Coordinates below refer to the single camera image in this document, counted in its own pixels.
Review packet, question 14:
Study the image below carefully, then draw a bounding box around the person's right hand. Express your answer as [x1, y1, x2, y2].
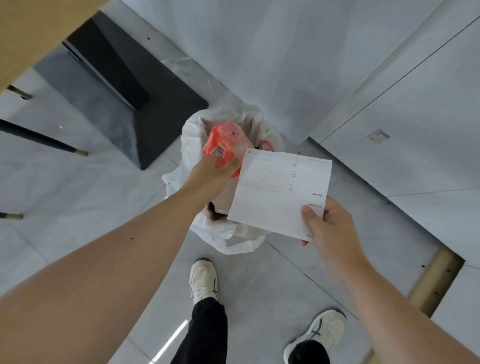
[301, 197, 370, 269]

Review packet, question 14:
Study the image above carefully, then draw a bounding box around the person's left hand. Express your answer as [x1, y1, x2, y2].
[183, 155, 241, 206]

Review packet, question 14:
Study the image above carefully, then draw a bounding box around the orange plastic packet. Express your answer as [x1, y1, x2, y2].
[203, 122, 255, 179]

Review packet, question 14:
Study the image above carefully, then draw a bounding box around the white printed paper sheet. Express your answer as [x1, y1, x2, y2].
[227, 148, 333, 242]

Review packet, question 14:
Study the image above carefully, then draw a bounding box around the person's left forearm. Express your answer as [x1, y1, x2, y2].
[0, 187, 211, 364]

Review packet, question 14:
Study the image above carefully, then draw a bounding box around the person's right forearm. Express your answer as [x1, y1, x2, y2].
[325, 255, 480, 364]

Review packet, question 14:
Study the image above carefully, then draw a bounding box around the white plastic trash bag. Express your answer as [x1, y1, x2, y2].
[161, 104, 286, 256]

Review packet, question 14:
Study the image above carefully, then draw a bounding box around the black table base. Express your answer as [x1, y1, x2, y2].
[64, 10, 209, 171]

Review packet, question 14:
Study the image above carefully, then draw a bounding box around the small paper sticker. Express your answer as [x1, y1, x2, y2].
[366, 129, 391, 145]

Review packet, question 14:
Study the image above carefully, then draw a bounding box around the person's right white shoe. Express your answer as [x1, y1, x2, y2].
[283, 309, 347, 364]

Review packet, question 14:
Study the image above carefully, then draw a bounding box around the person's white shoe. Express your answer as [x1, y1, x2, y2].
[188, 258, 219, 305]
[283, 309, 347, 364]

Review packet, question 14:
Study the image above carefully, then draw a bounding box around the person's left white shoe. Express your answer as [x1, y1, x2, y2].
[188, 258, 219, 305]

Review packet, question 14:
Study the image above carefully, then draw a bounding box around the person's right black trouser leg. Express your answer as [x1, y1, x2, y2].
[289, 339, 331, 364]

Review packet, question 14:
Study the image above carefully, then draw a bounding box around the person's black trouser leg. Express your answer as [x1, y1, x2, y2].
[170, 297, 229, 364]
[289, 339, 331, 364]

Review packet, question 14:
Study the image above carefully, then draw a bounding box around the wooden block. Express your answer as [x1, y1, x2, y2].
[407, 247, 466, 318]

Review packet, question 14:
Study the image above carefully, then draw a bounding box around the person's left black trouser leg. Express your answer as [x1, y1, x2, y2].
[170, 297, 229, 364]

